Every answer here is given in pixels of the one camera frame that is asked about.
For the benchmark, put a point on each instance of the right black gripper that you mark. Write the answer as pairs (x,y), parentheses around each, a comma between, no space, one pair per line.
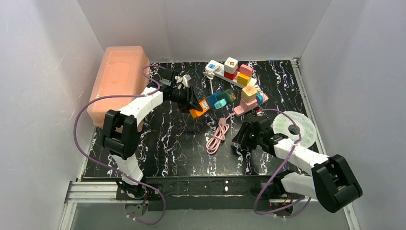
(244,133)

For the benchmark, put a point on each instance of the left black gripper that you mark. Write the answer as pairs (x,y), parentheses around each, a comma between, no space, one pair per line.
(189,97)

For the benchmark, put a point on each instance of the teal white charger plug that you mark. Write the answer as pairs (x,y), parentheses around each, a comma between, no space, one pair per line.
(220,104)

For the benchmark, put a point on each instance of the pink translucent storage box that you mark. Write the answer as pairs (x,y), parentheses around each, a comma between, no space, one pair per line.
(120,73)

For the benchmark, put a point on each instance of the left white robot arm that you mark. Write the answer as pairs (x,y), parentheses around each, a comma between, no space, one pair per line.
(120,134)

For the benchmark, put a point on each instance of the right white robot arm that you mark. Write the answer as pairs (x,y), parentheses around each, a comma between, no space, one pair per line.
(328,179)

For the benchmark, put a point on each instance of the blue socket cube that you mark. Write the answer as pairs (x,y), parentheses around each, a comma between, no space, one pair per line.
(212,100)

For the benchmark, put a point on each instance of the dark green socket cube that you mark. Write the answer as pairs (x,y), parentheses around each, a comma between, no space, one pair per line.
(228,95)

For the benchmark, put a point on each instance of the tan yellow charger plug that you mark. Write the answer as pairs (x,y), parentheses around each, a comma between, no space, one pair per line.
(249,93)

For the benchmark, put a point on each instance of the white red charger plug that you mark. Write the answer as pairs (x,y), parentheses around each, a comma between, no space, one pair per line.
(230,68)

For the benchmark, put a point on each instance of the pink charger plug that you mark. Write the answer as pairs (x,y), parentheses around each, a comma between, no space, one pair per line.
(246,69)

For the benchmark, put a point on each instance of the pink power strip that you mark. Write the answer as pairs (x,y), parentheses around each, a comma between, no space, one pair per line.
(244,107)

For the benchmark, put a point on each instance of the white power strip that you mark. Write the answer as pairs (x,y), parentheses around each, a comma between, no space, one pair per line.
(216,69)

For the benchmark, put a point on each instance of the white filament spool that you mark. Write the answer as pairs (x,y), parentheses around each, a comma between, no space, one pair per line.
(302,126)

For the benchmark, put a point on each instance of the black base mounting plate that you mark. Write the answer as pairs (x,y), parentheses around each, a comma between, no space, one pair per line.
(209,192)

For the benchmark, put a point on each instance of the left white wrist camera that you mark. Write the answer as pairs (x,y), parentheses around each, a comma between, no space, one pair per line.
(182,82)

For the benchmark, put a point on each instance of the blue plug with white cable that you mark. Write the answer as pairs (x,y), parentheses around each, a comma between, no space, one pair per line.
(259,98)

